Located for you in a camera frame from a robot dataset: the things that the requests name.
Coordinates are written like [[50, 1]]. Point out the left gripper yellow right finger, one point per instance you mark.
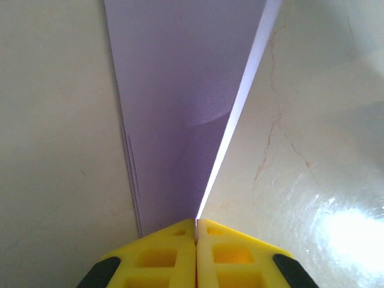
[[234, 261]]

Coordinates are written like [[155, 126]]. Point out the light purple paper sheet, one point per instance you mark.
[[180, 90]]

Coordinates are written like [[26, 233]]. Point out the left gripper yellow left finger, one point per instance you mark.
[[156, 261]]

